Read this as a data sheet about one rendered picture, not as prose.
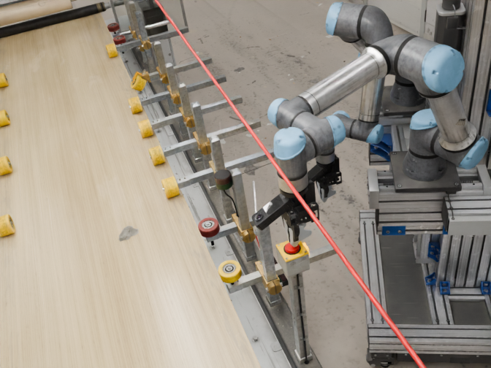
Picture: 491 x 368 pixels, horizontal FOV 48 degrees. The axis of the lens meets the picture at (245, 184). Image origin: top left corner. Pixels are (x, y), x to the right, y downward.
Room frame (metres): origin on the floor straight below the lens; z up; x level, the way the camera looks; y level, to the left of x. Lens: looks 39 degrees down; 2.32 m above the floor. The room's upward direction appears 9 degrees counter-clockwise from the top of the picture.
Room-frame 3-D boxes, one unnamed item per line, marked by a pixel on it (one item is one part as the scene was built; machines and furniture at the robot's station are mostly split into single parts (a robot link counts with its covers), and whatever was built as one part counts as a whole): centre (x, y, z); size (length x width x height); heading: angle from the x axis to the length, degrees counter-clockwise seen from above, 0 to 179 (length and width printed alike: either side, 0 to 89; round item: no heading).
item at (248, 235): (1.57, 0.04, 0.85); 0.13 x 0.06 x 0.05; 14
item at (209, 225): (1.56, 0.17, 0.85); 0.08 x 0.08 x 0.11
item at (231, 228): (1.61, -0.03, 0.84); 0.43 x 0.03 x 0.04; 104
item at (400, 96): (2.00, -0.75, 1.09); 0.15 x 0.15 x 0.10
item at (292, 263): (1.06, -0.10, 1.18); 0.07 x 0.07 x 0.08; 14
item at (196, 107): (2.04, 0.15, 0.93); 0.03 x 0.03 x 0.48; 14
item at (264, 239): (1.31, -0.03, 0.90); 0.03 x 0.03 x 0.48; 14
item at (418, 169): (1.52, -0.65, 1.09); 0.15 x 0.15 x 0.10
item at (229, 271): (1.32, 0.10, 0.85); 0.08 x 0.08 x 0.11
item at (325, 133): (1.13, -0.20, 1.54); 0.11 x 0.11 x 0.08; 30
